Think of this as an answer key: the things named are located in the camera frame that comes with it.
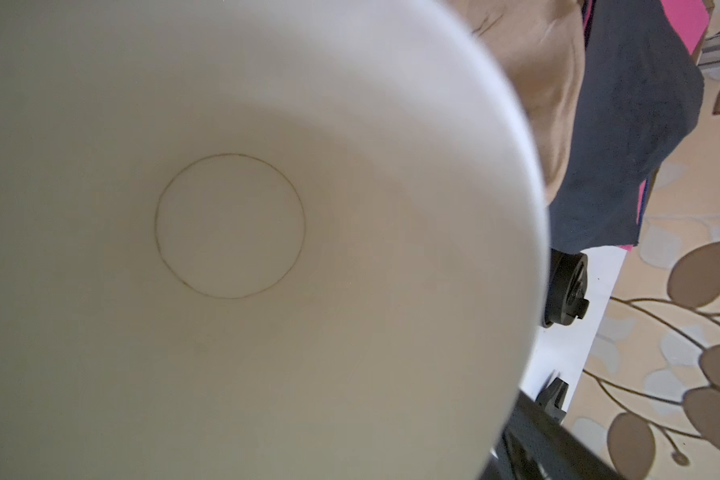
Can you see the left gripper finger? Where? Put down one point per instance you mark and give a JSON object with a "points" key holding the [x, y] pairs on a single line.
{"points": [[533, 445]]}

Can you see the white black paper coffee cup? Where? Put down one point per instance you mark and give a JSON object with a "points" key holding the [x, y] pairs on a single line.
{"points": [[260, 240]]}

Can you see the black coffee lid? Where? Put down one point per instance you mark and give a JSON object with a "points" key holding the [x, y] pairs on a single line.
{"points": [[567, 287]]}

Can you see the stack of coloured napkins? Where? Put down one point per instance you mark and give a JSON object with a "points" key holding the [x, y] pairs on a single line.
{"points": [[641, 96]]}

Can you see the brown pulp cup carriers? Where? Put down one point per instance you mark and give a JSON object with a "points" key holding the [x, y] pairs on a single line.
{"points": [[540, 46]]}

